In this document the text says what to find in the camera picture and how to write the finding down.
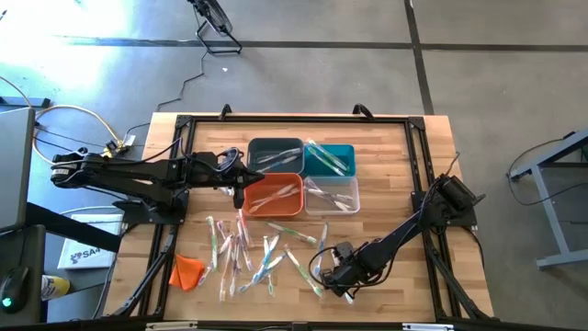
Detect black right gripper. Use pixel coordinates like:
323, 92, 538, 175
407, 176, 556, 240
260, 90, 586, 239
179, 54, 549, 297
320, 243, 368, 298

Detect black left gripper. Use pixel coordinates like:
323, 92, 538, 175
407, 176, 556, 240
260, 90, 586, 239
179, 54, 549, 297
201, 151, 266, 211

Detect blue toothbrush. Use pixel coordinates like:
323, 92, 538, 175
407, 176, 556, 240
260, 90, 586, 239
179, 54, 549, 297
251, 234, 281, 284
259, 154, 300, 175
312, 222, 331, 277
237, 253, 287, 295
255, 146, 303, 165

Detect white toothbrush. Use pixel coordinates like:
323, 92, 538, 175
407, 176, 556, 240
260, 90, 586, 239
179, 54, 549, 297
316, 195, 355, 212

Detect dark grey plastic bin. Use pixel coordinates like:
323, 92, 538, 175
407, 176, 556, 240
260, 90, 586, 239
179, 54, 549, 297
246, 137, 306, 175

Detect orange plastic bin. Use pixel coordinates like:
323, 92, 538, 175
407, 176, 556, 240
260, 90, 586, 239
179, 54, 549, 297
241, 172, 305, 218

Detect clear plastic bin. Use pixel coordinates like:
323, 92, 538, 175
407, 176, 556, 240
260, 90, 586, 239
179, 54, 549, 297
301, 175, 361, 216

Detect orange cloth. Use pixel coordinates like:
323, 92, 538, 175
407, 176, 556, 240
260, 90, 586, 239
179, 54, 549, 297
168, 253, 207, 292

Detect teal plastic bin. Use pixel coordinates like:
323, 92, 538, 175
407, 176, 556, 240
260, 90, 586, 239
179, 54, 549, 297
301, 143, 357, 178

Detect yellow black power plug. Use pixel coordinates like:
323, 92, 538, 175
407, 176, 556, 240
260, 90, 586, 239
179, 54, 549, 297
99, 140, 129, 160

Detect black floor fan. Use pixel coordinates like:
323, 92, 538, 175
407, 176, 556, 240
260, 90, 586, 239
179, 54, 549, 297
187, 0, 243, 55

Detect white printed box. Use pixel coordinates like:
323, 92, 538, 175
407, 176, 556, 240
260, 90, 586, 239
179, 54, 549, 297
57, 213, 125, 271

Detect yellow can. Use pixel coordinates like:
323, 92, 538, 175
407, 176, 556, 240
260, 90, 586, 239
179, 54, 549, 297
40, 274, 72, 302

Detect grey laptop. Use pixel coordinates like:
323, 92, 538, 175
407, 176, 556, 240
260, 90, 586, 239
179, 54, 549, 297
0, 107, 37, 234

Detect black desk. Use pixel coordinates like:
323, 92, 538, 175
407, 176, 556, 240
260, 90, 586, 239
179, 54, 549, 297
0, 201, 123, 325

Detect black computer mouse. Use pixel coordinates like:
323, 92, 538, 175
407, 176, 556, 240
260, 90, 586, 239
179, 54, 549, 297
0, 265, 29, 315

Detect black aluminium table frame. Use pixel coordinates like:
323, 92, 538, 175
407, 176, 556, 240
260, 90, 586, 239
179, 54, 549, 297
109, 114, 495, 323

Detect white frame label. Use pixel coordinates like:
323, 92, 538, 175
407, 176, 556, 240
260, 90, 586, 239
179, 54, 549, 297
401, 323, 456, 331
145, 321, 198, 331

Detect black fan cable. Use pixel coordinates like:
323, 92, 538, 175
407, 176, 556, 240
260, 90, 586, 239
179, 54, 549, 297
123, 48, 208, 139

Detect yellow extension cord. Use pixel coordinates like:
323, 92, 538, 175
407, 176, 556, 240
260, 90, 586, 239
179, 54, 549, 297
0, 75, 130, 170

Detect black floor cable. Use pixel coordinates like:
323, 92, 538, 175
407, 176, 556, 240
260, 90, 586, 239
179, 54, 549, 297
504, 136, 588, 208
34, 123, 109, 151

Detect grey metal table frame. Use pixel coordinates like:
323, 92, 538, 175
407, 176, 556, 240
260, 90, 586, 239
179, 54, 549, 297
508, 128, 588, 270

